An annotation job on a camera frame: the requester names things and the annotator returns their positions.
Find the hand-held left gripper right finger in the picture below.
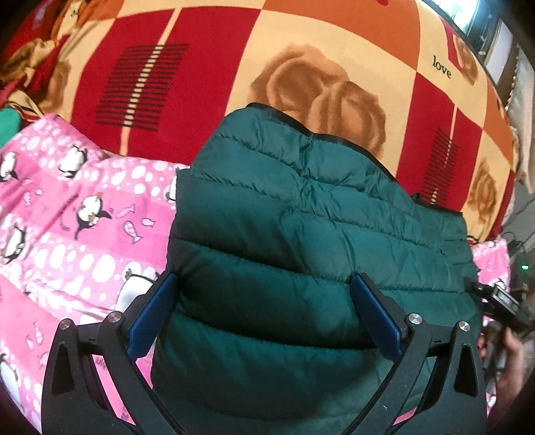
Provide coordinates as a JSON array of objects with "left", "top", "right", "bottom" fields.
[{"left": 342, "top": 273, "right": 489, "bottom": 435}]

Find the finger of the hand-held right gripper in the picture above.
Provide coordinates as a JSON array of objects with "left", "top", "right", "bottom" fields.
[{"left": 467, "top": 280, "right": 531, "bottom": 333}]

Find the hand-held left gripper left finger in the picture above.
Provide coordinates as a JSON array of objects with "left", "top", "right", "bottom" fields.
[{"left": 41, "top": 270, "right": 185, "bottom": 435}]

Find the dark green puffer jacket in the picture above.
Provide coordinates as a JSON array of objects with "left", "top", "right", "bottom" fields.
[{"left": 150, "top": 102, "right": 486, "bottom": 435}]

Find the person's right hand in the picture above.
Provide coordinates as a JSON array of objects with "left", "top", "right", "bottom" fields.
[{"left": 477, "top": 325, "right": 531, "bottom": 404}]

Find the dark device with green light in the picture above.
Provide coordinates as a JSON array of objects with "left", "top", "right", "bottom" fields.
[{"left": 512, "top": 257, "right": 535, "bottom": 295}]

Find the pink penguin print quilt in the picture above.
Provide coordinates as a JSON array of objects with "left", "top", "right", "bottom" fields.
[{"left": 0, "top": 112, "right": 513, "bottom": 435}]

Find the white curtain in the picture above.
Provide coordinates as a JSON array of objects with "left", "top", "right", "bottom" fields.
[{"left": 505, "top": 44, "right": 535, "bottom": 182}]

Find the green cloth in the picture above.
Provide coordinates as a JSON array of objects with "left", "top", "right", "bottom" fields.
[{"left": 0, "top": 106, "right": 22, "bottom": 144}]

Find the window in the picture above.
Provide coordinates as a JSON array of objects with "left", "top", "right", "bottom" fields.
[{"left": 426, "top": 0, "right": 517, "bottom": 86}]

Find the red orange rose print blanket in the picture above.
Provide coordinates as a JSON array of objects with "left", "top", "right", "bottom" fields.
[{"left": 0, "top": 0, "right": 520, "bottom": 244}]

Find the dark cable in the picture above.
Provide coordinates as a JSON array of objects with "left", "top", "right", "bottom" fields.
[{"left": 499, "top": 196, "right": 535, "bottom": 257}]

